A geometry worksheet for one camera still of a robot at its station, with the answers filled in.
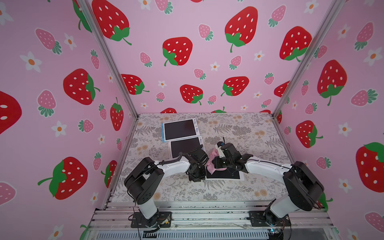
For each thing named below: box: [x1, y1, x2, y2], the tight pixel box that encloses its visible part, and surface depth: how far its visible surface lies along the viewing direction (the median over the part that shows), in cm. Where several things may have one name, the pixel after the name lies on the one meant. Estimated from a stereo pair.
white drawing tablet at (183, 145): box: [168, 135, 204, 159], surface depth 107 cm
